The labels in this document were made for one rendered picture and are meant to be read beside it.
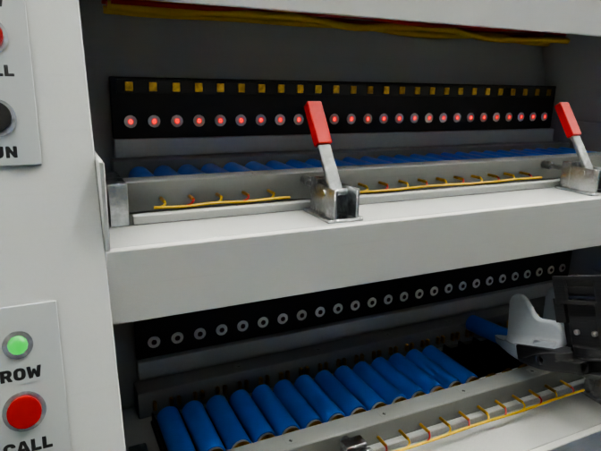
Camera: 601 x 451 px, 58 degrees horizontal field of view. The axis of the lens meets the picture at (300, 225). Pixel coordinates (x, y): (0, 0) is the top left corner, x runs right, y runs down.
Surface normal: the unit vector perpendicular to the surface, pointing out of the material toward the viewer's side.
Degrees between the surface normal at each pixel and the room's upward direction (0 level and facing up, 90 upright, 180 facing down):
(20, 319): 90
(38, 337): 90
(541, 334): 90
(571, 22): 108
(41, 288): 90
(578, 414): 18
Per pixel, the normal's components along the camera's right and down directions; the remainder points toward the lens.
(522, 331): -0.90, 0.09
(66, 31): 0.42, -0.06
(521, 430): 0.03, -0.96
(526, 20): 0.43, 0.25
